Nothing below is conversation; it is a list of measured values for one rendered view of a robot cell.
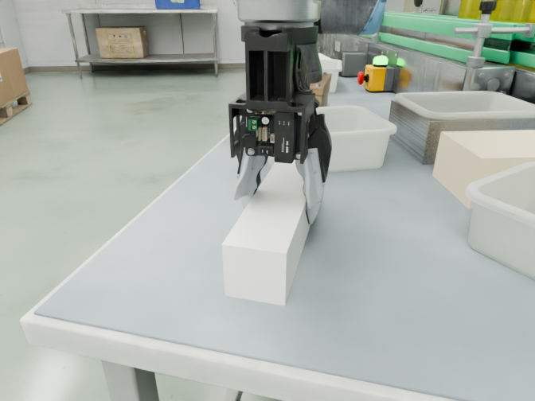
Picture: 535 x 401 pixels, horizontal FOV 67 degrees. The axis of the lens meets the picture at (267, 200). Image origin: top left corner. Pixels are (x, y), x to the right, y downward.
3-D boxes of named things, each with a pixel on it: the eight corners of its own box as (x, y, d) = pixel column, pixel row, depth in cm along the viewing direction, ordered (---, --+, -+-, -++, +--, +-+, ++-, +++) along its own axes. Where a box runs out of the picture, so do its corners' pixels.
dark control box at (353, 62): (363, 77, 150) (365, 53, 147) (342, 77, 150) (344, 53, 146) (357, 73, 158) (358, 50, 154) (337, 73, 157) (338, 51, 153)
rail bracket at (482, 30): (527, 67, 85) (545, 0, 79) (451, 68, 83) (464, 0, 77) (517, 64, 87) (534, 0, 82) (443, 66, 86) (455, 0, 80)
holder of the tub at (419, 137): (565, 159, 74) (579, 117, 71) (421, 165, 71) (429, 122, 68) (505, 131, 89) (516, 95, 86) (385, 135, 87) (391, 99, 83)
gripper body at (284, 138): (228, 164, 39) (220, 29, 34) (252, 138, 46) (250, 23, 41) (306, 171, 37) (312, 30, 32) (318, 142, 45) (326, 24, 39)
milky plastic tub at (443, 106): (540, 157, 73) (555, 110, 69) (421, 163, 71) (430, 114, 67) (483, 130, 89) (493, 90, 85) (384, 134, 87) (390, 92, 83)
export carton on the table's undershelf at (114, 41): (99, 58, 569) (93, 27, 551) (109, 54, 608) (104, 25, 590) (143, 58, 570) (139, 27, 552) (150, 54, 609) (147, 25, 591)
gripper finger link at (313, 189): (302, 244, 43) (279, 165, 40) (310, 218, 48) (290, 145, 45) (330, 241, 42) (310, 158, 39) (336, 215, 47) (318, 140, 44)
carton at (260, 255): (224, 295, 40) (221, 244, 37) (278, 193, 61) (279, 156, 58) (285, 305, 39) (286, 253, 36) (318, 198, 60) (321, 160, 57)
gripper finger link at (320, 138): (296, 188, 45) (275, 112, 42) (298, 181, 46) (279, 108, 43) (337, 181, 43) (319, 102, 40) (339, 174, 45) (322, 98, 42)
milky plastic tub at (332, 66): (283, 96, 127) (284, 68, 123) (290, 83, 147) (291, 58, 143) (340, 98, 125) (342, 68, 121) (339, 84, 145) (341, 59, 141)
